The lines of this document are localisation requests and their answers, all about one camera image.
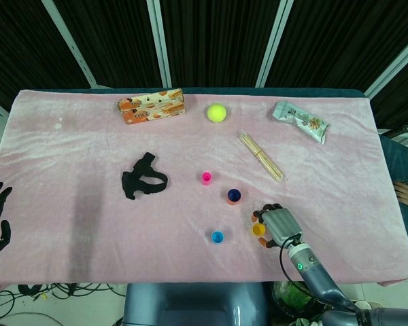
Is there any person in jeans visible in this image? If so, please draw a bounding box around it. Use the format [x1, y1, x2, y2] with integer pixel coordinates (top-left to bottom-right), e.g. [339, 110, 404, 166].
[379, 134, 408, 246]

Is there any green plastic bag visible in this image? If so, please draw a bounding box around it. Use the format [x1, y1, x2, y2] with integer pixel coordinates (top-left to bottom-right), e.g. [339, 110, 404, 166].
[271, 280, 316, 308]

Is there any bundle of wooden skewers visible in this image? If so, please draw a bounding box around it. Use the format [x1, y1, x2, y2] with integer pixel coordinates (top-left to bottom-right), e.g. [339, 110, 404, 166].
[237, 129, 288, 185]

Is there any silver snack packet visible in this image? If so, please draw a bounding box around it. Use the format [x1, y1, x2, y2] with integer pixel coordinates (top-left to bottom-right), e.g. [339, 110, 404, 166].
[271, 101, 330, 145]

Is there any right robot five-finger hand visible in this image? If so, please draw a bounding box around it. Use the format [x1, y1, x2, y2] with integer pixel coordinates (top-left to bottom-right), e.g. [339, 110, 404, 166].
[252, 202, 304, 251]

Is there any black strap brace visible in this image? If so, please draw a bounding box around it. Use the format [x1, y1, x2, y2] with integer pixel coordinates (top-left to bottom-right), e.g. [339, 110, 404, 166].
[121, 152, 169, 201]

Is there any black floor cables tangle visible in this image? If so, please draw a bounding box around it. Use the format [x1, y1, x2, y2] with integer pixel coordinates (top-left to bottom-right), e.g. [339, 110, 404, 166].
[0, 280, 127, 304]

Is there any pale frame post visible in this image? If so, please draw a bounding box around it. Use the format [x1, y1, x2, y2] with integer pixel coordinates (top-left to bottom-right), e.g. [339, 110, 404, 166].
[147, 0, 173, 88]
[362, 26, 408, 100]
[41, 0, 99, 87]
[256, 0, 294, 88]

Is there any blue-grey robot torso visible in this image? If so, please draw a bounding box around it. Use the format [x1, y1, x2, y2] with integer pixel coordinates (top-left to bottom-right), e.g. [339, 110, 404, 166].
[121, 282, 277, 326]

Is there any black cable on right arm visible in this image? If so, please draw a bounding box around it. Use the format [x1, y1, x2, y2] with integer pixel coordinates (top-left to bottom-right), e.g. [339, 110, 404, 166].
[279, 236, 363, 312]

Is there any pink plush tablecloth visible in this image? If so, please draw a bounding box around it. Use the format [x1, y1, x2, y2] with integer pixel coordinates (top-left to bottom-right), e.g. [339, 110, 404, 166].
[0, 88, 408, 293]

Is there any yellow tennis ball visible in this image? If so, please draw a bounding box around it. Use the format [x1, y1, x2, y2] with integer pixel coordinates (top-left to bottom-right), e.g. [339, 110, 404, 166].
[207, 103, 228, 123]

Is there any orange egg roll box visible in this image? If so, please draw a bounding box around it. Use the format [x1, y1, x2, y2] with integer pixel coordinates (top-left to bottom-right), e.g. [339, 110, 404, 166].
[117, 88, 186, 126]

